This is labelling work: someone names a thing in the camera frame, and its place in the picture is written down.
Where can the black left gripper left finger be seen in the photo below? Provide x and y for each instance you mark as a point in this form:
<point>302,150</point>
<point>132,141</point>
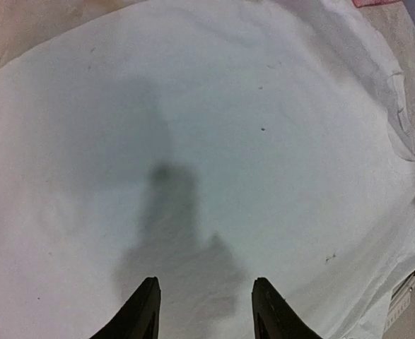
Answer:
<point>138,318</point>

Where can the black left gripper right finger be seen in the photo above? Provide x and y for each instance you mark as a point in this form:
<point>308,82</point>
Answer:
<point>273,317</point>

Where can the white t-shirt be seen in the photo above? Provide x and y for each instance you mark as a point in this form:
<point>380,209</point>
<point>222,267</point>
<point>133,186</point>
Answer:
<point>207,143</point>

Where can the folded pink garment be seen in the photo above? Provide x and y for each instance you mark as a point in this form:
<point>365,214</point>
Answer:
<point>369,3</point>

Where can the front aluminium rail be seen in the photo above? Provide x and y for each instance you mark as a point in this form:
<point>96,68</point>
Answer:
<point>401,299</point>

